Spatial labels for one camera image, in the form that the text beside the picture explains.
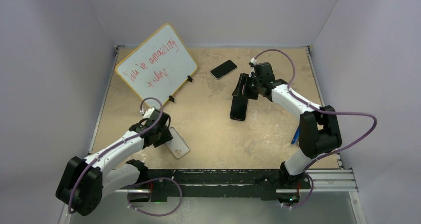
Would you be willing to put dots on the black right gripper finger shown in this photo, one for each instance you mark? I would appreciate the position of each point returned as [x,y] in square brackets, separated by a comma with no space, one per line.
[238,90]
[243,85]

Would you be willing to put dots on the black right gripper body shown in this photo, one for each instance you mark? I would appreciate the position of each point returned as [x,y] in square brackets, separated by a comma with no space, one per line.
[259,83]

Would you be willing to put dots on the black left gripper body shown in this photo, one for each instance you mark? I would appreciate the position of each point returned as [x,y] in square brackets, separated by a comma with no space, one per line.
[164,136]

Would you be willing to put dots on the black phone case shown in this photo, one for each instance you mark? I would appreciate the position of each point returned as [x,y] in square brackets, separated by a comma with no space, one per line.
[238,108]

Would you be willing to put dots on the white phone case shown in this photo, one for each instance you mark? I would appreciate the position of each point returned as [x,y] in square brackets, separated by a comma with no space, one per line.
[177,145]

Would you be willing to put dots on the black phone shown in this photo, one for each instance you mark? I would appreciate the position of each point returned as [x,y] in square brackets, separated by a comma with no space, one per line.
[223,69]

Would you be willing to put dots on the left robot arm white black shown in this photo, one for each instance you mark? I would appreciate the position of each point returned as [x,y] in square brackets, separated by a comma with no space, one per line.
[85,181]

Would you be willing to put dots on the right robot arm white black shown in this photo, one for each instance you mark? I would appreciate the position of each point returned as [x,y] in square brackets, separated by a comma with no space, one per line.
[318,126]

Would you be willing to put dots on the black whiteboard clip near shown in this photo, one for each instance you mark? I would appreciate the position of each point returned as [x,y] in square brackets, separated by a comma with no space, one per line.
[171,98]

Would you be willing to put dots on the blue marker pen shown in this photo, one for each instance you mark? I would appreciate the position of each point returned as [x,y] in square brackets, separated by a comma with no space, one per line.
[295,136]

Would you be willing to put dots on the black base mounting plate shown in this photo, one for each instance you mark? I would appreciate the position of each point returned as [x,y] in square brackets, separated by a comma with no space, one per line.
[265,184]

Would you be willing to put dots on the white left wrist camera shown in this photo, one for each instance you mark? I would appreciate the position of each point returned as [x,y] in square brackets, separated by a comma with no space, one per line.
[146,113]

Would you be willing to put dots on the white board yellow frame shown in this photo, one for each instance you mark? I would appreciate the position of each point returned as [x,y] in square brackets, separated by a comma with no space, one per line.
[158,67]

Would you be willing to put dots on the aluminium frame rail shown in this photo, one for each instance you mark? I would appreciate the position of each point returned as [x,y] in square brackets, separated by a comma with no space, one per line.
[321,180]

